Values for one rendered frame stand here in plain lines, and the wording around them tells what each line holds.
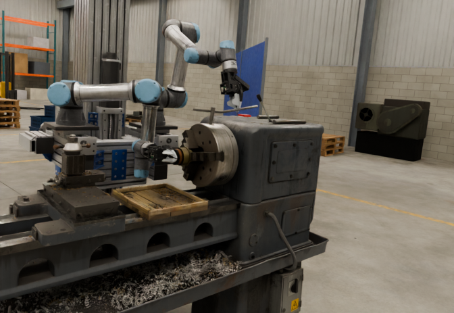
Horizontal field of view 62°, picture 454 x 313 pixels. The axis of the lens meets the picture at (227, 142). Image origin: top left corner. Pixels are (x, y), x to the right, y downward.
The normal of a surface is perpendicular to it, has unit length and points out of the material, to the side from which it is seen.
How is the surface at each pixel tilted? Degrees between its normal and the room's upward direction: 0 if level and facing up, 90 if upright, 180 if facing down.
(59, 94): 91
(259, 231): 90
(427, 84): 90
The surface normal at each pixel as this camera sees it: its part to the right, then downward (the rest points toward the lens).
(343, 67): -0.67, 0.05
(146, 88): 0.20, 0.14
